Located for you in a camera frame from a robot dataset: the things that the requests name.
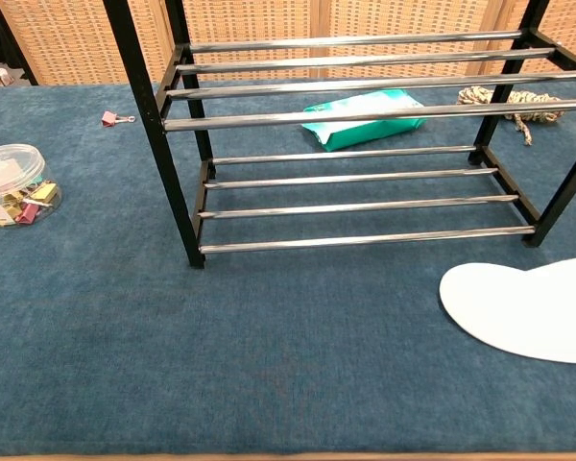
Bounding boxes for green wet wipes pack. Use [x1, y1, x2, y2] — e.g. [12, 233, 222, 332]
[300, 88, 427, 154]

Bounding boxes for white slipper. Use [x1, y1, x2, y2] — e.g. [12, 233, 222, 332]
[439, 256, 576, 367]

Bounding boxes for blue table cloth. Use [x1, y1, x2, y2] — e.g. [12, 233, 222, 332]
[0, 79, 576, 457]

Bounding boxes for patterned braided rope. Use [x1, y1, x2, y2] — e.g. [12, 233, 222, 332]
[456, 85, 567, 146]

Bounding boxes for black chrome shoe rack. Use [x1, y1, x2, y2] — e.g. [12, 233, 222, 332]
[103, 0, 576, 269]

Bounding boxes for pink binder clip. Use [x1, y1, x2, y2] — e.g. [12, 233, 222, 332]
[13, 203, 38, 225]
[101, 110, 136, 129]

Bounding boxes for woven folding screen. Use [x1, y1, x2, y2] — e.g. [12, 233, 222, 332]
[0, 0, 576, 86]

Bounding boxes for clear plastic clip jar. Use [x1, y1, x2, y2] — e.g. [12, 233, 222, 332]
[0, 143, 63, 230]

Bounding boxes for gold binder clip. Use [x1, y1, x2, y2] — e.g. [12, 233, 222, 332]
[28, 182, 60, 206]

